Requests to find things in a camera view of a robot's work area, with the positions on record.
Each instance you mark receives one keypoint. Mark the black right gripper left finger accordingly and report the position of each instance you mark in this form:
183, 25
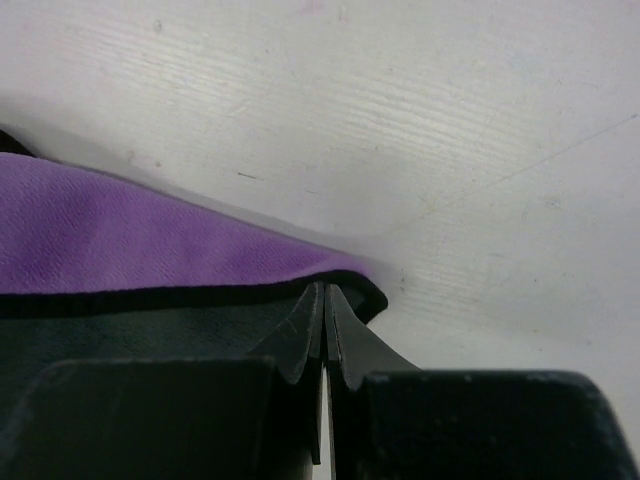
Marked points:
254, 416

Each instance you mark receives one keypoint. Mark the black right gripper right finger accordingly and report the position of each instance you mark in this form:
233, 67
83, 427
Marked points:
393, 420

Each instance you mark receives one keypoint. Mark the purple towel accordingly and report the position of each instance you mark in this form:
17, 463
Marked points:
96, 267

